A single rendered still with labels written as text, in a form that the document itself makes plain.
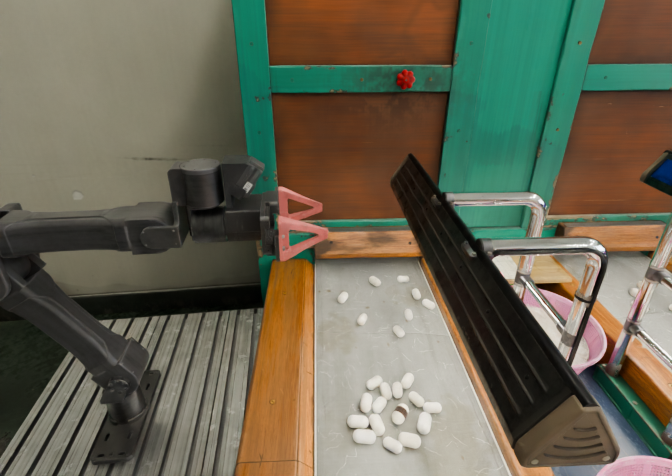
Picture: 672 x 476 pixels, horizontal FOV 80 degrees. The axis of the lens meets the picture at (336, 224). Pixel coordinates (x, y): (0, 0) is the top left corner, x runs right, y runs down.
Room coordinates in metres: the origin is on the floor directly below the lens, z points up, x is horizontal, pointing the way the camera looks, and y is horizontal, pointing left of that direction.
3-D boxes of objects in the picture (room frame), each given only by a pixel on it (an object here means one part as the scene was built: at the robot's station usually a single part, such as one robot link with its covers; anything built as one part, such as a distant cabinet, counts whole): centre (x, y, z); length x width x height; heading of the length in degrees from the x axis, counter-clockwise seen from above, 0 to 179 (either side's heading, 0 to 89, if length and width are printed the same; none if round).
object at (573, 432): (0.51, -0.17, 1.08); 0.62 x 0.08 x 0.07; 3
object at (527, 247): (0.50, -0.25, 0.90); 0.20 x 0.19 x 0.45; 3
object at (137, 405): (0.53, 0.41, 0.71); 0.20 x 0.07 x 0.08; 7
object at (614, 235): (0.97, -0.77, 0.83); 0.30 x 0.06 x 0.07; 93
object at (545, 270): (0.91, -0.43, 0.77); 0.33 x 0.15 x 0.01; 93
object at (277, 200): (0.61, 0.07, 1.07); 0.09 x 0.07 x 0.07; 97
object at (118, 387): (0.54, 0.40, 0.77); 0.09 x 0.06 x 0.06; 7
